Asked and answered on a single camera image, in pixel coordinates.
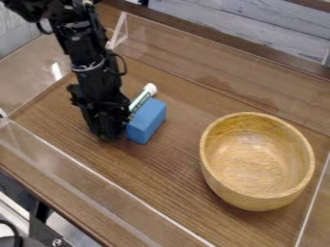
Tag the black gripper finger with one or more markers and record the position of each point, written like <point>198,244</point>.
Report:
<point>115,124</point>
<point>95,122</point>

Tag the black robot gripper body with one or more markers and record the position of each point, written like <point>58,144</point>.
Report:
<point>97,94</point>

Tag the green dry erase marker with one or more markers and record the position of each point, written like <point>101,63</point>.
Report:
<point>148,92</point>

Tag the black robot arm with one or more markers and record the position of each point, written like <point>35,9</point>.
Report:
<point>77,28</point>

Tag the brown wooden bowl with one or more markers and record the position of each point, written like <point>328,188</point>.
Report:
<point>257,160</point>

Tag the blue foam block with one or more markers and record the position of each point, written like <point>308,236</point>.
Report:
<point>148,120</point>

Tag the clear acrylic tray wall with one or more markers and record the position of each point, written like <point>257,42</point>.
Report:
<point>138,195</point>

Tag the black metal table bracket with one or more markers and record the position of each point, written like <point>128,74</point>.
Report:
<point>41,231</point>

